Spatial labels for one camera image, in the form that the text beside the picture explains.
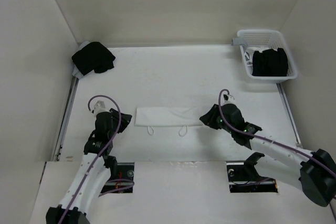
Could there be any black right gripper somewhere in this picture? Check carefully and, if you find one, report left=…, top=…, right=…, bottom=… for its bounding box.
left=199, top=104, right=234, bottom=134

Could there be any white tank top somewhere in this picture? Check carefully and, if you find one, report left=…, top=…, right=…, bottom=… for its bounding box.
left=134, top=106, right=206, bottom=137

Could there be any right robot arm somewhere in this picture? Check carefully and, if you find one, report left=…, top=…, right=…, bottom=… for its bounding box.
left=199, top=103, right=335, bottom=207

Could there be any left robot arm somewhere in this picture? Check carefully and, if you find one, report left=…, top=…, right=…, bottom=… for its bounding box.
left=46, top=109, right=134, bottom=223

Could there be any black tank top in basket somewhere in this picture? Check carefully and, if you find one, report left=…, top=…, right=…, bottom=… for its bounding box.
left=252, top=48, right=289, bottom=77

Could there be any folded black tank top stack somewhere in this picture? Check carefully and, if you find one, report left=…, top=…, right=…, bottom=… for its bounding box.
left=71, top=41, right=116, bottom=76

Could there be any white garment in basket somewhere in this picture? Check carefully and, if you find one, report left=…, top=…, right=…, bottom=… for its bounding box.
left=244, top=47, right=263, bottom=67

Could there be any white plastic laundry basket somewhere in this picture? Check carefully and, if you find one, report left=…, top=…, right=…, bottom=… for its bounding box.
left=232, top=29, right=298, bottom=83

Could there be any grey clip on basket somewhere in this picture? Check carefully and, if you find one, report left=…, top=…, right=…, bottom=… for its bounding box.
left=231, top=37, right=248, bottom=47

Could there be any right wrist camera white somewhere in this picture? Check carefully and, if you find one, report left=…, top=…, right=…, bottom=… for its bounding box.
left=223, top=94, right=235, bottom=104

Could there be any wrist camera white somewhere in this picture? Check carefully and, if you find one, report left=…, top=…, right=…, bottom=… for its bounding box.
left=92, top=101, right=108, bottom=117
left=223, top=94, right=235, bottom=104

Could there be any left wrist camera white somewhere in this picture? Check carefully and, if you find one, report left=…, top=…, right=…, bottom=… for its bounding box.
left=92, top=101, right=108, bottom=117

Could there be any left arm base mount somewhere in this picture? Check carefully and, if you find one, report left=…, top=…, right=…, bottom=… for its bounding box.
left=101, top=156, right=135, bottom=194

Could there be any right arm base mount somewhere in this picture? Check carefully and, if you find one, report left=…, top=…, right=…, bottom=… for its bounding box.
left=226, top=152, right=278, bottom=193

